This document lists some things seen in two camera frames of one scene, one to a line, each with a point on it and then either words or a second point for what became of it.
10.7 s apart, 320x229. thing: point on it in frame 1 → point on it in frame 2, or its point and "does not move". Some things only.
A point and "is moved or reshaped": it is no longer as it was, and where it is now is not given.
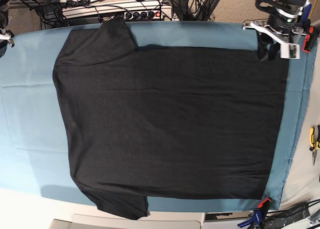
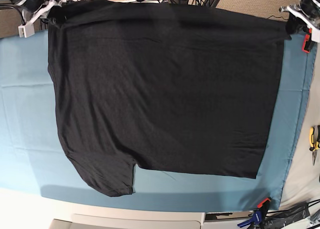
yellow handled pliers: [315, 146] does not move
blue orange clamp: [259, 215] does not move
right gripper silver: [288, 50] → [295, 24]
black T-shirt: [154, 121] is moved or reshaped
